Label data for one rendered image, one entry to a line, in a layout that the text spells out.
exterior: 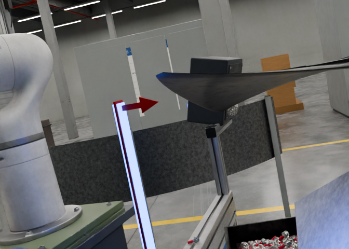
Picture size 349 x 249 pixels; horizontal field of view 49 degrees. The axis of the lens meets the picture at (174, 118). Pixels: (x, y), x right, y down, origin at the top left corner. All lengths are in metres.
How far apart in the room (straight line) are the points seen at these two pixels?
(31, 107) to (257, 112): 1.90
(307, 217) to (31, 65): 0.62
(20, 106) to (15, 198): 0.19
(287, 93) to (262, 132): 6.02
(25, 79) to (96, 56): 6.07
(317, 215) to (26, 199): 0.57
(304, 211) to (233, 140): 1.90
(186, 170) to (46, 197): 1.53
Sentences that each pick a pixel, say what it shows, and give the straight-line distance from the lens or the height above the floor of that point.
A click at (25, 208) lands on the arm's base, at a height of 1.01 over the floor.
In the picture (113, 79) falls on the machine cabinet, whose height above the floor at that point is 1.37.
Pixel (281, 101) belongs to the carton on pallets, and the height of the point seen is 0.24.
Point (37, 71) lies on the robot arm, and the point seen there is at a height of 1.28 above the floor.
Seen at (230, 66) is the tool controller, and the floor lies 1.21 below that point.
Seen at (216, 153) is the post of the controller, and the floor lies 0.98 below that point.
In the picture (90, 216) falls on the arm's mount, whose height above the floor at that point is 0.95.
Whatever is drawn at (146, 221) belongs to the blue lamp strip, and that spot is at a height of 1.01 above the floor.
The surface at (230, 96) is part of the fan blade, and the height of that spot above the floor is 1.17.
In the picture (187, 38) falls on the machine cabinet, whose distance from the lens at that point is 6.54.
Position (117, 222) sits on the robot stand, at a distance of 0.89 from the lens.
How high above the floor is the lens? 1.21
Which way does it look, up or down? 6 degrees down
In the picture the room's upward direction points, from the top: 11 degrees counter-clockwise
